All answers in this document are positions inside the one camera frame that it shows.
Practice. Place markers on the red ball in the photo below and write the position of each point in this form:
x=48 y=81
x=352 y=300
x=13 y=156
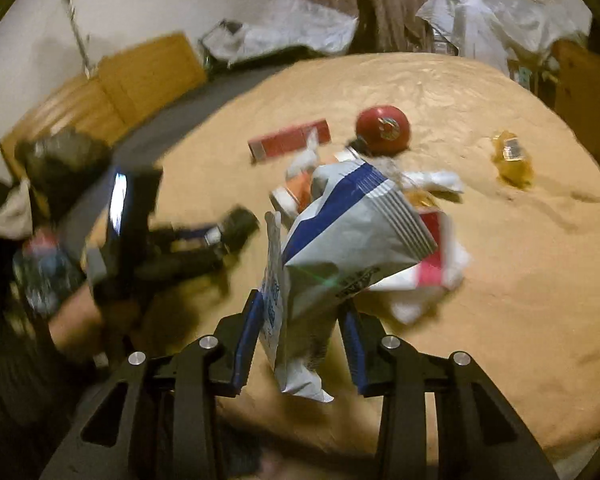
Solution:
x=380 y=127

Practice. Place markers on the dark grey bed sheet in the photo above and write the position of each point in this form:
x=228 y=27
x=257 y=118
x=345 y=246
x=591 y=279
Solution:
x=190 y=110

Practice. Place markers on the white red packet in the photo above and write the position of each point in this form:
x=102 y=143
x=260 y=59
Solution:
x=432 y=265

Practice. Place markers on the orange white packet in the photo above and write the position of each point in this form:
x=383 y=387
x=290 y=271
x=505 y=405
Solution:
x=300 y=187

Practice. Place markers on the dark crumpled bag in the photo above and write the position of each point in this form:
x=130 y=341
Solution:
x=65 y=165

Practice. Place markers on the blue printed packet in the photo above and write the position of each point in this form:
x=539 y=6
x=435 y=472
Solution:
x=45 y=270

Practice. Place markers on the dark wooden chair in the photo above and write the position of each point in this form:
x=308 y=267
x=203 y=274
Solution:
x=367 y=25

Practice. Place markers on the wooden headboard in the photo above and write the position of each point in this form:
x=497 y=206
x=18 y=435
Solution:
x=130 y=75

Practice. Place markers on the white blue snack bag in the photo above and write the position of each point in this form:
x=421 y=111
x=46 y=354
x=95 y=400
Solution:
x=350 y=230

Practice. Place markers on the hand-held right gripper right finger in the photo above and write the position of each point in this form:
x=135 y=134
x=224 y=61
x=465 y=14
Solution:
x=352 y=352

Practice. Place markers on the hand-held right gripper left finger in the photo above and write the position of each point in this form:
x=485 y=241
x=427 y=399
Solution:
x=247 y=340

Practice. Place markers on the red flat box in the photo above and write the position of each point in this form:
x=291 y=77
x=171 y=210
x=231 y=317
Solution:
x=285 y=141

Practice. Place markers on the yellow plastic bottle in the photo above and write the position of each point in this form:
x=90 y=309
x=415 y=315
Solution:
x=512 y=160

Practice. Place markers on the clear plastic cover sheet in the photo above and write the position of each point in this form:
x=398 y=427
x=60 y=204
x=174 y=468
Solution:
x=295 y=25
x=500 y=15

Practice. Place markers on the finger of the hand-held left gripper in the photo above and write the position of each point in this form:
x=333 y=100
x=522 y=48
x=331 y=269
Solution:
x=215 y=232
x=190 y=265

